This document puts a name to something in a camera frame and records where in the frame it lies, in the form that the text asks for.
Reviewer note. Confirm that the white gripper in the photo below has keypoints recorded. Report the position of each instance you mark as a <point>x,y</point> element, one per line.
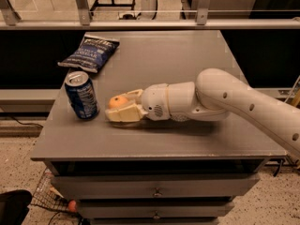
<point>155,101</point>

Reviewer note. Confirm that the orange fruit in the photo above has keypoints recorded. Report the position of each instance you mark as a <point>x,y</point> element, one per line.
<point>117,101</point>

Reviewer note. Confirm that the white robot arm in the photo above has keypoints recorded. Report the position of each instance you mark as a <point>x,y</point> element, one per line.
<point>213,95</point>

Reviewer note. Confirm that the blue pepsi can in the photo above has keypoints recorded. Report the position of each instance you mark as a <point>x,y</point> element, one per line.
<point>81,94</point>

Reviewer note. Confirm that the blue chip bag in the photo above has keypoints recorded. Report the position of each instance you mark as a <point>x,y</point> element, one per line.
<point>92,54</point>

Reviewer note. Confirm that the grey drawer cabinet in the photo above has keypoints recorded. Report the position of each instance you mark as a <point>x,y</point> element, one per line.
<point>111,170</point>

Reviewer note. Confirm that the upper drawer knob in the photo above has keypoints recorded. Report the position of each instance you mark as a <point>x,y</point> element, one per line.
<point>157,193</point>

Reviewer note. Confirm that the drawer knob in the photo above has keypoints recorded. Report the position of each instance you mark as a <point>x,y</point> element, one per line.
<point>157,193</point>
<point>156,216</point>

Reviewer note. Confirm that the black stand base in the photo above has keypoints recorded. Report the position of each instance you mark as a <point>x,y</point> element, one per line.
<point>111,4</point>

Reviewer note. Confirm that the lower drawer knob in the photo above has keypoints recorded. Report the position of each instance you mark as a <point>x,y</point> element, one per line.
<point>156,216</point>

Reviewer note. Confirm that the small orange ball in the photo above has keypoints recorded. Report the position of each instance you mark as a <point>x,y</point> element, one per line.
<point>72,206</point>

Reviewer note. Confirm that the metal railing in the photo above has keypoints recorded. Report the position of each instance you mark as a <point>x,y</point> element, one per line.
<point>150,14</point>

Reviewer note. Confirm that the black object on floor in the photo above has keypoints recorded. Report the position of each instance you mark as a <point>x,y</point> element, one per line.
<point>14,206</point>

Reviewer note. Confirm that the wire basket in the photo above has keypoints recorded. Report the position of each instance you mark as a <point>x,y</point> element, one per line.
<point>47,197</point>

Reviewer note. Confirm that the yellow wooden frame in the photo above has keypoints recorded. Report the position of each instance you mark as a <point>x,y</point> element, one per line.
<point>296,99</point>

